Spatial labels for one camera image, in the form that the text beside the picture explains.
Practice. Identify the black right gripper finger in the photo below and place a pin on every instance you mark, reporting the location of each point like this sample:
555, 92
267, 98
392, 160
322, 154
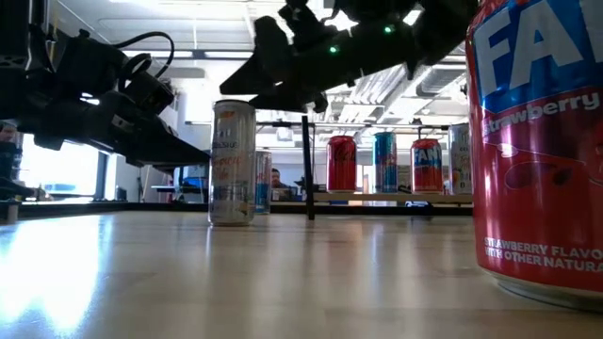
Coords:
268, 70
297, 100

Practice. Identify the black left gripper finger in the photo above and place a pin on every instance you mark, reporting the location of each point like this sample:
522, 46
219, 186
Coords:
169, 148

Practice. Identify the tall white beverage can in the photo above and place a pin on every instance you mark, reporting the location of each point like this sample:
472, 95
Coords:
459, 160
232, 165

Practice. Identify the red Coca-Cola can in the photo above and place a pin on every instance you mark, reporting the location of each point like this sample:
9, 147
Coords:
341, 165

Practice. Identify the blue silver Red Bull can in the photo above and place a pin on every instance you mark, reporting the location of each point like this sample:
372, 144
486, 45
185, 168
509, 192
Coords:
264, 183
385, 162

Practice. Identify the red Fanta strawberry can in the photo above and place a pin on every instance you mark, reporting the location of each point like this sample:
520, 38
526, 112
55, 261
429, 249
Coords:
537, 165
426, 167

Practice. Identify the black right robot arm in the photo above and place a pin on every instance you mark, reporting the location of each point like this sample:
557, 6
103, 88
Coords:
443, 28

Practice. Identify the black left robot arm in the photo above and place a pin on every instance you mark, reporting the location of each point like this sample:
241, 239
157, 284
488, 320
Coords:
16, 70

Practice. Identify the long ceiling light fixture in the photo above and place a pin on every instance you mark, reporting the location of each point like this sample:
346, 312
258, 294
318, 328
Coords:
226, 54

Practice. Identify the large window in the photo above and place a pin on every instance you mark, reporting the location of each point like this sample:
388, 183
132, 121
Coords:
61, 165

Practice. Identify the person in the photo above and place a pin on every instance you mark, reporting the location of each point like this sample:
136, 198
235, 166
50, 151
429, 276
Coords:
278, 179

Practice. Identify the wooden shelf black frame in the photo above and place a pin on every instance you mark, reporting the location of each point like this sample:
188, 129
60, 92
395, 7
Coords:
377, 198

